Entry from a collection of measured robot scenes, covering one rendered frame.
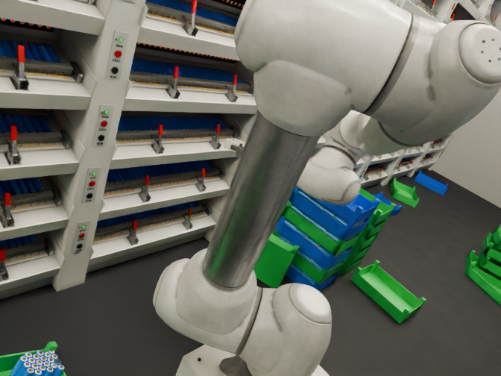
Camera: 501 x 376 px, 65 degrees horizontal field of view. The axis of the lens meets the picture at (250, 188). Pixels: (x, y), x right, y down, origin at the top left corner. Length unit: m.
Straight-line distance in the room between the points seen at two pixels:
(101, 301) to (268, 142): 1.03
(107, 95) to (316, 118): 0.71
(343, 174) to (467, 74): 0.58
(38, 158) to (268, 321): 0.71
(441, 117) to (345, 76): 0.13
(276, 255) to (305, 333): 0.85
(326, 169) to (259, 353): 0.47
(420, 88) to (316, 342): 0.56
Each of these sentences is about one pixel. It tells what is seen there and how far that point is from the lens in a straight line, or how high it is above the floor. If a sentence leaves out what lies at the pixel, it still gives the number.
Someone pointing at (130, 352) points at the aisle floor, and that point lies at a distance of 1.34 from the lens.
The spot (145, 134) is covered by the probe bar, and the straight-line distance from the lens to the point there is 1.33.
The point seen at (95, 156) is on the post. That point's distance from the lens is 1.19.
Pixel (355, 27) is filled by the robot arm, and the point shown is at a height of 1.06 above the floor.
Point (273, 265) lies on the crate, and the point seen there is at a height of 0.10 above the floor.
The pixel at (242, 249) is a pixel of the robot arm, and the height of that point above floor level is 0.67.
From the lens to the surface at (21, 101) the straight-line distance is 1.04.
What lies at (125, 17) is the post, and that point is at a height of 0.89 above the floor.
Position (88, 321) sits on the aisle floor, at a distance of 1.40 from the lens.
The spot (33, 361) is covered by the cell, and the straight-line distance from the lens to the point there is 1.20.
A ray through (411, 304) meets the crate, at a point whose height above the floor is 0.01.
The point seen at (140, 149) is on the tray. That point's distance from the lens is 1.30.
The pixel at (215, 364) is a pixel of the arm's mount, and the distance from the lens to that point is 1.03.
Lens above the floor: 1.05
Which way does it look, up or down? 25 degrees down
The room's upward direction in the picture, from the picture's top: 22 degrees clockwise
